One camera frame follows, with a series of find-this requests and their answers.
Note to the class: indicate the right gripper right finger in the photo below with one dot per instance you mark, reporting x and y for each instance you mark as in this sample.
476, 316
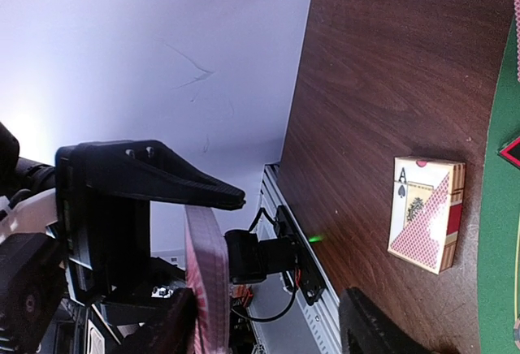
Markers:
364, 328

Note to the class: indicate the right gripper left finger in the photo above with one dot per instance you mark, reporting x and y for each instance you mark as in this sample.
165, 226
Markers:
169, 331

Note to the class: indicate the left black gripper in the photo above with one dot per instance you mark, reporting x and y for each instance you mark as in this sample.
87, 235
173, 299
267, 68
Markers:
98, 252

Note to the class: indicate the red-backed card deck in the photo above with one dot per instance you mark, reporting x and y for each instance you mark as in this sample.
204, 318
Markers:
207, 274

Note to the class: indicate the dealt red-backed card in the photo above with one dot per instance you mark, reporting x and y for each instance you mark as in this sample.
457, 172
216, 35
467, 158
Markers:
516, 7

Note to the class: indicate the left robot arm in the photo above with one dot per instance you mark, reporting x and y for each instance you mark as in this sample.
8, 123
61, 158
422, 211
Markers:
80, 228

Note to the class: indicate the card box under deck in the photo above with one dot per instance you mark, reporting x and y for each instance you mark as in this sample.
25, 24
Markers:
426, 215

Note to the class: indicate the round green poker mat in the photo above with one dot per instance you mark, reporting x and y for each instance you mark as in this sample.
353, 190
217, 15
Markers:
498, 250

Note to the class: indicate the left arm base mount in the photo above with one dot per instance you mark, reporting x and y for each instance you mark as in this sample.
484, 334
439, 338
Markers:
251, 259

